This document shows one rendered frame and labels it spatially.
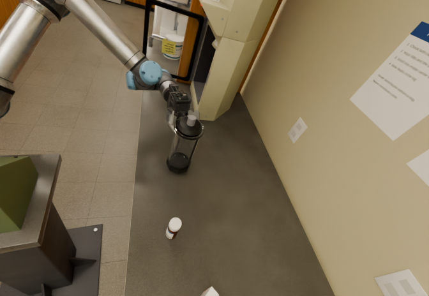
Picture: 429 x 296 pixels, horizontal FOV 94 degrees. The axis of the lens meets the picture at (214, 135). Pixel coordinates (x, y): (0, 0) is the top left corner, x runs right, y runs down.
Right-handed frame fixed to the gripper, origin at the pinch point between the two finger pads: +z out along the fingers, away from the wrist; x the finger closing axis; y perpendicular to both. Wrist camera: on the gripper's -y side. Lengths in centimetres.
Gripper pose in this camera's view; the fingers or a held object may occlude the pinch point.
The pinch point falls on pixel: (187, 130)
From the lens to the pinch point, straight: 73.5
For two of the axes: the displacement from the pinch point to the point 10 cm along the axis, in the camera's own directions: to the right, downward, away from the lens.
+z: 4.4, 6.9, -5.8
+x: 8.6, -1.1, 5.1
